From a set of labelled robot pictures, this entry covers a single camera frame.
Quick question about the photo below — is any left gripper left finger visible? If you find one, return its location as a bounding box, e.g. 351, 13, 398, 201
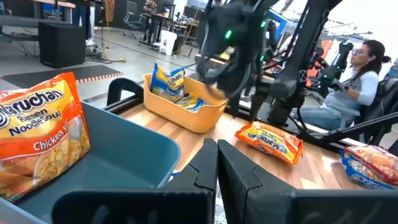
166, 138, 218, 190

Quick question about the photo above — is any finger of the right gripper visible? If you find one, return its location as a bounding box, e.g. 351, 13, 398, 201
229, 73, 253, 118
198, 67, 231, 101

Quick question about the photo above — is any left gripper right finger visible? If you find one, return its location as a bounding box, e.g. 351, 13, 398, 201
218, 139, 295, 224

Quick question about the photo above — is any orange plastic bin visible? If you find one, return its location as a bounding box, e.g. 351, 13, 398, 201
142, 73, 229, 134

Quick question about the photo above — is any orange ramen noodle pack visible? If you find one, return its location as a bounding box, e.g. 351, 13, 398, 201
0, 72, 91, 203
234, 121, 305, 166

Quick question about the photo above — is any teal plastic bin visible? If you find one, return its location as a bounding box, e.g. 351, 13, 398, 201
0, 101, 182, 224

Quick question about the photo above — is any maroon ramen noodle pack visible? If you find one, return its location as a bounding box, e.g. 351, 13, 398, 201
343, 144, 398, 184

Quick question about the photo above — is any white plastic stool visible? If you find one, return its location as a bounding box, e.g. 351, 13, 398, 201
159, 29, 178, 57

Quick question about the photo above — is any black background desk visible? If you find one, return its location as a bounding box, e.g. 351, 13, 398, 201
139, 12, 200, 52

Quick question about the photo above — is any black office chair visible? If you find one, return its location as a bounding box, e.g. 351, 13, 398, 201
123, 0, 144, 40
354, 77, 398, 147

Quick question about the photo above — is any person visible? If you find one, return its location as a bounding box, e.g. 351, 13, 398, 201
292, 39, 392, 131
73, 0, 97, 47

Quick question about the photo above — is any black cabinet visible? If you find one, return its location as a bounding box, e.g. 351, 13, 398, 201
37, 21, 87, 70

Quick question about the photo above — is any black hazard-striped floor mat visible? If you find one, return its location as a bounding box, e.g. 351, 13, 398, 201
0, 64, 124, 90

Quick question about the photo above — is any grey metal desk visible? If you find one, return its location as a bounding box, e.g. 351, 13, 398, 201
0, 0, 76, 43

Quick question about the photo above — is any black aluminium table frame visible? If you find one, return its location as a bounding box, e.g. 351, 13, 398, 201
104, 77, 398, 150

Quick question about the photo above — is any yellow floor cable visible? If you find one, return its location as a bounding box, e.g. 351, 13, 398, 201
101, 57, 127, 64

